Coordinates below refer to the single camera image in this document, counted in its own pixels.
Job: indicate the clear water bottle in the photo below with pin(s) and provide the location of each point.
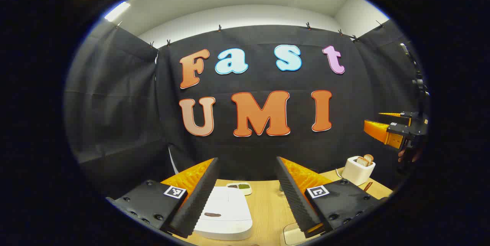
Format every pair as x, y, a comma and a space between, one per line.
281, 190

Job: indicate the bread slice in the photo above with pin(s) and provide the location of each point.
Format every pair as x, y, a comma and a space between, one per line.
369, 158
361, 161

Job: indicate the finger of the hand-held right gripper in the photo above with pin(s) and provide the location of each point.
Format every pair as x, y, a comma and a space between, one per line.
394, 116
377, 131

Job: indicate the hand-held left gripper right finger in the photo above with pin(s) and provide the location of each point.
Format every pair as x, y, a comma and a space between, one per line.
293, 200

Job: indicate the clear plastic rice box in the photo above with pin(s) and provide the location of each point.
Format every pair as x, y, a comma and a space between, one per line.
293, 234

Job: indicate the ceiling light panel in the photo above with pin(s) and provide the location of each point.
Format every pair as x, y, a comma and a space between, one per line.
116, 12

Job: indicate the white rice cooker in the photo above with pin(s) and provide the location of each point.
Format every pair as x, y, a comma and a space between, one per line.
229, 215

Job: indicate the white toaster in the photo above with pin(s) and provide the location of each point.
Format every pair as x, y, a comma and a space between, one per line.
356, 175

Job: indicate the black backdrop cloth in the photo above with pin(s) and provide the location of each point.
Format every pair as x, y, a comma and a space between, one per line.
134, 96

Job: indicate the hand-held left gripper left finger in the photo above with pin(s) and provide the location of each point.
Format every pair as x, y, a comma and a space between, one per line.
199, 204

